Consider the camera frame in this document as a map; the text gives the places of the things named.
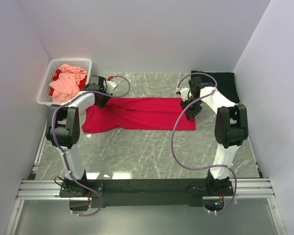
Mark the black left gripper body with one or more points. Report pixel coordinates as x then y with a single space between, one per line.
102 103

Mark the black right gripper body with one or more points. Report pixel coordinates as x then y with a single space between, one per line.
194 108

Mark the red t shirt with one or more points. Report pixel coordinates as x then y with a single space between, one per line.
81 85
146 113

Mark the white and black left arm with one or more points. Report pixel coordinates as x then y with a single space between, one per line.
63 130

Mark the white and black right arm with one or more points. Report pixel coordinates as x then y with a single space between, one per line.
231 126

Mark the pink t shirt in basket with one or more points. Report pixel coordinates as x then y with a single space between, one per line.
66 87

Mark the folded black t shirt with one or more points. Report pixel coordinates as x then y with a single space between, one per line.
226 85

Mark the red t shirt in basket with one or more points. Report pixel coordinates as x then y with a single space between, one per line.
81 85

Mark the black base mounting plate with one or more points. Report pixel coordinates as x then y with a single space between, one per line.
148 192

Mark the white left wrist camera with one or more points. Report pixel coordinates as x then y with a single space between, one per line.
110 84

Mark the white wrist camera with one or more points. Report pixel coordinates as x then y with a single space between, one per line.
110 84
184 92

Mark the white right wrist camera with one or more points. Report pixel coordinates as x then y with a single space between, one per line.
184 92

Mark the aluminium rail frame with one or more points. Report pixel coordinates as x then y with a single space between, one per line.
244 188

